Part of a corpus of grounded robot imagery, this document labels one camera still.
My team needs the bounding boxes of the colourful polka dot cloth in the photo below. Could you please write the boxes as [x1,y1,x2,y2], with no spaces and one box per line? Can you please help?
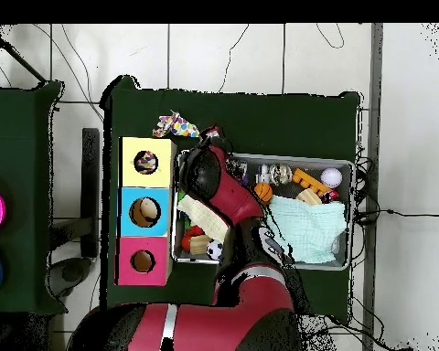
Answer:
[152,110,201,139]
[134,150,159,175]

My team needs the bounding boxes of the wooden box with three holes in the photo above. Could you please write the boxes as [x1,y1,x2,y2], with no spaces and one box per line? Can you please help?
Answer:
[115,136,178,287]

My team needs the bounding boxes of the shallow mesh bin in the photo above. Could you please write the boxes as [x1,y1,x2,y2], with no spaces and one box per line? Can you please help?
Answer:
[169,149,356,271]

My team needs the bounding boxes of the dark green tablecloth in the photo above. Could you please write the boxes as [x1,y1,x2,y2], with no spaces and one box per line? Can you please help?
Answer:
[0,80,69,316]
[100,75,362,323]

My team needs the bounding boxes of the orange toy basketball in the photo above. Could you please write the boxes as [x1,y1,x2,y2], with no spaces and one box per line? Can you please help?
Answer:
[253,181,274,203]

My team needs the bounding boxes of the cream waffle cloth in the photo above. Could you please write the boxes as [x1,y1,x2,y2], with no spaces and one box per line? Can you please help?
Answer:
[177,195,230,243]

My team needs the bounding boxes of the small toy soccer ball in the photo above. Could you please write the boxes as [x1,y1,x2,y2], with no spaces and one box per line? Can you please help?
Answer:
[205,239,224,261]

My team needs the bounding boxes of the mint green waffle cloth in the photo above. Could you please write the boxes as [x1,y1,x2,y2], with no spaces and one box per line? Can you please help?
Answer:
[264,194,348,264]

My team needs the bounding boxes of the grey metal bar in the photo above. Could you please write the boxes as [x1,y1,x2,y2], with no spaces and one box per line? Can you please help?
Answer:
[361,23,385,351]

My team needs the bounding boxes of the black tripod leg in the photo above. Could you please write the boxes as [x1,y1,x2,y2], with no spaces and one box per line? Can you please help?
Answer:
[0,24,48,83]

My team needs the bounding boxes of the black cable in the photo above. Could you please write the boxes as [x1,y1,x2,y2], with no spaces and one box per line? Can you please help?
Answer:
[354,207,439,220]

